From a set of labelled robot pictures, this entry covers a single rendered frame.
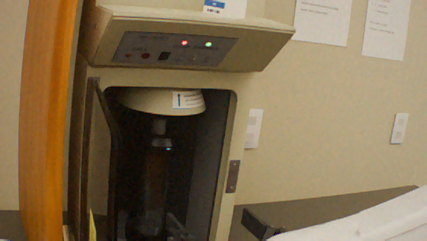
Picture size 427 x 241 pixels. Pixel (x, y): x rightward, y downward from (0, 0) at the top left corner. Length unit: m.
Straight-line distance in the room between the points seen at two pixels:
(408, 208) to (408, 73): 1.46
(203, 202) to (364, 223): 0.70
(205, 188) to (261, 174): 0.53
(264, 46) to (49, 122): 0.38
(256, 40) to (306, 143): 0.83
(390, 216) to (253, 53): 0.53
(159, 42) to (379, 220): 0.50
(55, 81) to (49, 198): 0.19
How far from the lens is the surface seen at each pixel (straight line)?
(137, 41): 0.87
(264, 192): 1.71
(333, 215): 1.68
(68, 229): 0.80
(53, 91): 0.84
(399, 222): 0.51
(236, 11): 0.93
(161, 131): 1.11
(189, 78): 1.00
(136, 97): 1.04
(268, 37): 0.94
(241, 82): 1.05
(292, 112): 1.66
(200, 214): 1.20
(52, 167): 0.88
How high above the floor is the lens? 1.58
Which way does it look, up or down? 15 degrees down
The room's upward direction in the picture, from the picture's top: 8 degrees clockwise
